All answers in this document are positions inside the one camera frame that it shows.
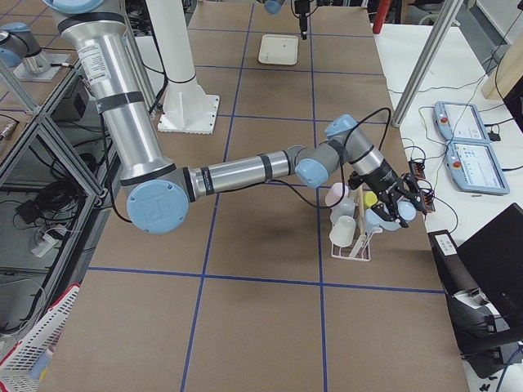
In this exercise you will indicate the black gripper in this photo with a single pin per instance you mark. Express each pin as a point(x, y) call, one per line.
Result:
point(301, 19)
point(382, 180)

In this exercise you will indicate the yellow plastic cup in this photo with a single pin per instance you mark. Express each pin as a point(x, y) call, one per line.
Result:
point(369, 199)

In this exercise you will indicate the light blue plastic cup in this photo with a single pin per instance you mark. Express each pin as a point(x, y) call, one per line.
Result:
point(373, 221)

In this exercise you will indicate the grey plastic cup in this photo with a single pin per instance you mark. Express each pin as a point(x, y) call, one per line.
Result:
point(345, 208)

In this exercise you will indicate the cream plastic cup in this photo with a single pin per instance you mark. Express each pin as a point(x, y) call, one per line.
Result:
point(343, 232)

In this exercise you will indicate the pink plastic cup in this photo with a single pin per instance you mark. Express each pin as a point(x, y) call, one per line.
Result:
point(337, 192)

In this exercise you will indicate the cream plastic tray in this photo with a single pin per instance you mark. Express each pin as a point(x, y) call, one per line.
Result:
point(278, 49)

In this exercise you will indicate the white paper label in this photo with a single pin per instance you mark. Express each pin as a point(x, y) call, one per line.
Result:
point(445, 244)

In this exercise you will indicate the upper teach pendant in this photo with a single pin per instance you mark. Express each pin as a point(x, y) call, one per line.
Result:
point(474, 168)

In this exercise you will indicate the red cylinder object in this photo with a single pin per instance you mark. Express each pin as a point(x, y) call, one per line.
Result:
point(381, 15)

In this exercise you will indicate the black computer monitor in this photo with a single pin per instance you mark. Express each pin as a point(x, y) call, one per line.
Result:
point(493, 257)

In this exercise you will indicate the light wooden board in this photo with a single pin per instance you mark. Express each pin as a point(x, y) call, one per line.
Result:
point(506, 75)

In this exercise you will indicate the brown paper table cover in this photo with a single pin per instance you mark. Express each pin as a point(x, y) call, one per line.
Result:
point(244, 295)

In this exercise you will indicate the white plastic basket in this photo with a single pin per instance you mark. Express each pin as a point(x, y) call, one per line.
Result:
point(25, 365)

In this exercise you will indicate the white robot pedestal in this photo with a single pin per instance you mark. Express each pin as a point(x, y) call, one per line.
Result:
point(186, 106)

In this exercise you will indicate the aluminium frame post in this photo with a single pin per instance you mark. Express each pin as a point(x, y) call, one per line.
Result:
point(436, 37)

